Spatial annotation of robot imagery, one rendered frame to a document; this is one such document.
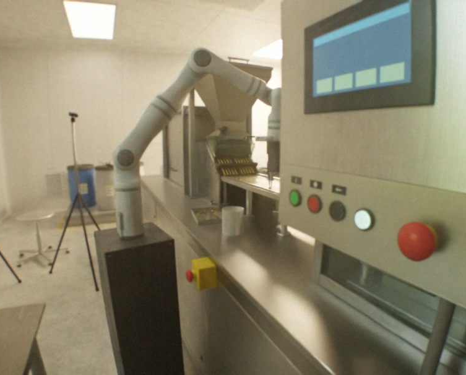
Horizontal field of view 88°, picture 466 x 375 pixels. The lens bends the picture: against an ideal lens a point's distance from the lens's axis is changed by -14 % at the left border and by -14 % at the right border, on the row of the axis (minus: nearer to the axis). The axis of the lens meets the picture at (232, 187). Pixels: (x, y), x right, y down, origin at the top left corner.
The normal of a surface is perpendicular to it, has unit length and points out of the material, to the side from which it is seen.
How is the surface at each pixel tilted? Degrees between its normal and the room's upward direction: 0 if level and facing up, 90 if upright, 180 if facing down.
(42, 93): 90
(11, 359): 0
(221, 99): 118
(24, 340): 0
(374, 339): 0
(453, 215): 90
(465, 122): 90
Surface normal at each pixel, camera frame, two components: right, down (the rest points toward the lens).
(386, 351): 0.00, -0.98
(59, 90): 0.43, 0.16
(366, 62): -0.90, 0.07
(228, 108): 0.37, 0.60
